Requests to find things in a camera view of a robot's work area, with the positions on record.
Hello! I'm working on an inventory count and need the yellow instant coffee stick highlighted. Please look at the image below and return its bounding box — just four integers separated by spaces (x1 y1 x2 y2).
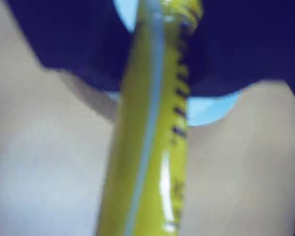
95 0 204 236

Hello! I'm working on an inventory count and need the teal round plate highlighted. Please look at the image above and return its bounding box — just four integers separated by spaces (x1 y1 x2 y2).
105 0 244 126

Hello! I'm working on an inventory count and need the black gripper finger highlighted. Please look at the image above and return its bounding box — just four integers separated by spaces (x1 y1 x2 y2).
186 0 295 97
4 0 133 93

